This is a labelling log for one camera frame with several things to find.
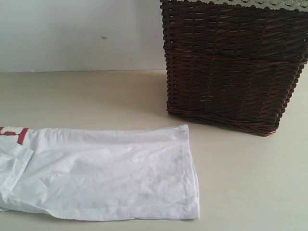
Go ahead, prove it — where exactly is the white shirt with red lettering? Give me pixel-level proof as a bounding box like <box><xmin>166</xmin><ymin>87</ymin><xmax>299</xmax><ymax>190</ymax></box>
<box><xmin>0</xmin><ymin>125</ymin><xmax>200</xmax><ymax>221</ymax></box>

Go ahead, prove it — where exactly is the brown wicker laundry basket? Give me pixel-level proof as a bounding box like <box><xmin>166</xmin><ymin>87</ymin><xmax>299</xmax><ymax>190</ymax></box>
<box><xmin>161</xmin><ymin>0</ymin><xmax>308</xmax><ymax>136</ymax></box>

